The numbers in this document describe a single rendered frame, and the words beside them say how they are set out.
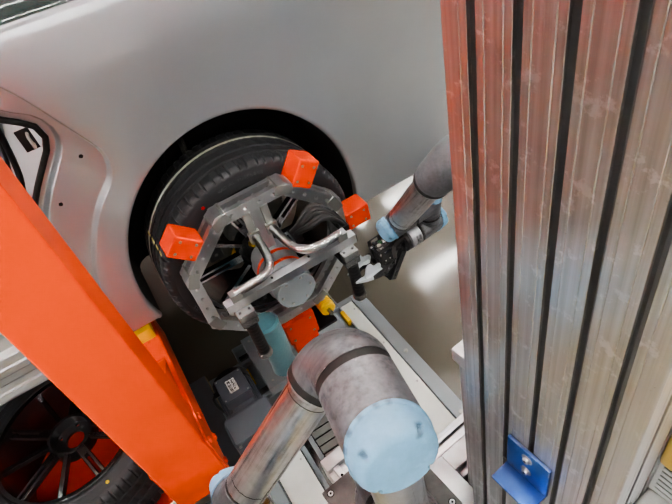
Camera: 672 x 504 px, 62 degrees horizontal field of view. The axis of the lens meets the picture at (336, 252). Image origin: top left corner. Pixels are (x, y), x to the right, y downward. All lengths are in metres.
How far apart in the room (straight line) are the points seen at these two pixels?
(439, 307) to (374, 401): 1.96
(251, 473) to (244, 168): 0.95
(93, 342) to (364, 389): 0.68
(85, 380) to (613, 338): 1.04
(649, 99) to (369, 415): 0.47
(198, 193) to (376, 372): 1.04
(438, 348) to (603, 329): 1.98
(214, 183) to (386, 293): 1.32
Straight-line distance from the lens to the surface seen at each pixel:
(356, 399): 0.72
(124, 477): 2.00
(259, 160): 1.68
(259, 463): 0.96
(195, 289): 1.72
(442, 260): 2.84
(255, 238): 1.65
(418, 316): 2.63
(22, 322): 1.18
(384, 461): 0.72
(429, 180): 1.31
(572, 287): 0.55
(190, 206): 1.66
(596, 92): 0.43
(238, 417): 2.04
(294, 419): 0.88
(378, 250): 1.67
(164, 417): 1.48
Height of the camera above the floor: 2.08
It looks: 44 degrees down
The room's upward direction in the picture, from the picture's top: 16 degrees counter-clockwise
